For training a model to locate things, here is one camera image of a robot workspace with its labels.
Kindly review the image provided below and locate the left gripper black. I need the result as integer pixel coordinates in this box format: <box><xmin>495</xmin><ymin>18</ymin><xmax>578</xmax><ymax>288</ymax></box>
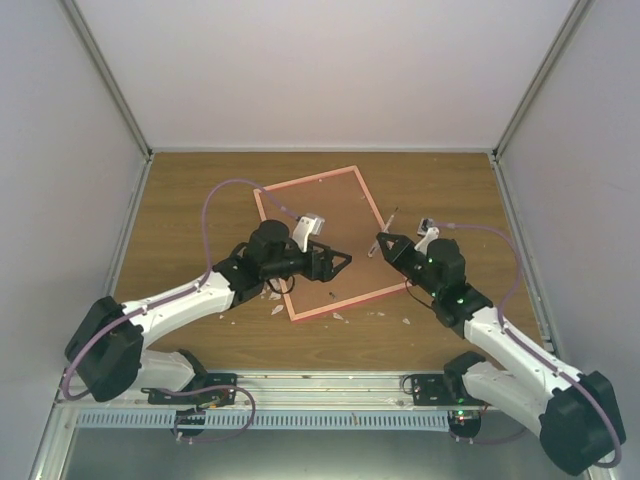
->
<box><xmin>263</xmin><ymin>240</ymin><xmax>352</xmax><ymax>282</ymax></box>

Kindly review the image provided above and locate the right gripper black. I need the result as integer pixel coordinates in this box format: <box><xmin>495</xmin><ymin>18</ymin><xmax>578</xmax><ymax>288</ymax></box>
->
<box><xmin>377</xmin><ymin>233</ymin><xmax>441</xmax><ymax>299</ymax></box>

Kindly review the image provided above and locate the small screwdriver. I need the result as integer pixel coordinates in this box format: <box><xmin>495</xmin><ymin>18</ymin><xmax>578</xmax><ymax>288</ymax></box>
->
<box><xmin>367</xmin><ymin>207</ymin><xmax>399</xmax><ymax>258</ymax></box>

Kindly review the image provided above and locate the pink picture frame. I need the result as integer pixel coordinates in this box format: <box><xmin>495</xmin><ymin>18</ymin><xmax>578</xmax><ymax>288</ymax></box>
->
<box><xmin>252</xmin><ymin>164</ymin><xmax>409</xmax><ymax>324</ymax></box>

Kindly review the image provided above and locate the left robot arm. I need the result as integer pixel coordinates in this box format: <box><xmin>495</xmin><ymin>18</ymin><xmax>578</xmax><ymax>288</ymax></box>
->
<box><xmin>61</xmin><ymin>216</ymin><xmax>352</xmax><ymax>404</ymax></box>

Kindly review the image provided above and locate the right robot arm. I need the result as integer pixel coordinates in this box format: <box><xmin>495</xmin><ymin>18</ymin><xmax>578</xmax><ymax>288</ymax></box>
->
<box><xmin>376</xmin><ymin>227</ymin><xmax>626</xmax><ymax>476</ymax></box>

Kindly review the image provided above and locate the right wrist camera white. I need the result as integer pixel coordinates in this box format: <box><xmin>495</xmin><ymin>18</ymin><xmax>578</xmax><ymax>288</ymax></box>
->
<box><xmin>415</xmin><ymin>218</ymin><xmax>440</xmax><ymax>255</ymax></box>

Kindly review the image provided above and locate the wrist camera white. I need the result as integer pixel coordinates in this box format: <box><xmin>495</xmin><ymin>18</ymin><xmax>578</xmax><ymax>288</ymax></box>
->
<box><xmin>291</xmin><ymin>213</ymin><xmax>325</xmax><ymax>253</ymax></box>
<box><xmin>415</xmin><ymin>218</ymin><xmax>440</xmax><ymax>255</ymax></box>

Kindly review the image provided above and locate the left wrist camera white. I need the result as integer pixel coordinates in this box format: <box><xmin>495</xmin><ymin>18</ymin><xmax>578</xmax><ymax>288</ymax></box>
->
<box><xmin>291</xmin><ymin>213</ymin><xmax>325</xmax><ymax>253</ymax></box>

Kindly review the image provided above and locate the aluminium front rail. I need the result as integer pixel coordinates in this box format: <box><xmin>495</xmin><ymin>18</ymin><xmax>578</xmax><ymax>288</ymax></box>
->
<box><xmin>53</xmin><ymin>367</ymin><xmax>596</xmax><ymax>412</ymax></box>

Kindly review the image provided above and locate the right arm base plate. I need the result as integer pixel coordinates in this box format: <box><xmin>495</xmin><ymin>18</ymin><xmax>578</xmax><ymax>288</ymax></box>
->
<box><xmin>400</xmin><ymin>373</ymin><xmax>488</xmax><ymax>408</ymax></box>

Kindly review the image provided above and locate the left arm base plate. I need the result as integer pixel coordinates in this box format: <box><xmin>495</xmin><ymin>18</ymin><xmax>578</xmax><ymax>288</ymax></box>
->
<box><xmin>142</xmin><ymin>373</ymin><xmax>238</xmax><ymax>407</ymax></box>

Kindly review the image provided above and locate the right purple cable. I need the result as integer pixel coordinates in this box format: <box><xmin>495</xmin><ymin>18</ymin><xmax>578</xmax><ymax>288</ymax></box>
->
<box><xmin>439</xmin><ymin>222</ymin><xmax>626</xmax><ymax>466</ymax></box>

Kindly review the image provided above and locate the purple cable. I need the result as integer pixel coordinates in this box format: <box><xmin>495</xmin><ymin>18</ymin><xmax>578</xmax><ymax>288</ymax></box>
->
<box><xmin>439</xmin><ymin>222</ymin><xmax>626</xmax><ymax>466</ymax></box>
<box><xmin>62</xmin><ymin>178</ymin><xmax>301</xmax><ymax>401</ymax></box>

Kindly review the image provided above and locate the grey slotted cable duct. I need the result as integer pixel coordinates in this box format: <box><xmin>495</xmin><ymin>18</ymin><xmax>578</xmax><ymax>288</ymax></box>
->
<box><xmin>76</xmin><ymin>409</ymin><xmax>449</xmax><ymax>432</ymax></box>

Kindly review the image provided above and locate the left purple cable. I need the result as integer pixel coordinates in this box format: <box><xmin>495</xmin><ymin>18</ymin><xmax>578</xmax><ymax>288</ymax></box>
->
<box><xmin>62</xmin><ymin>178</ymin><xmax>301</xmax><ymax>401</ymax></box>

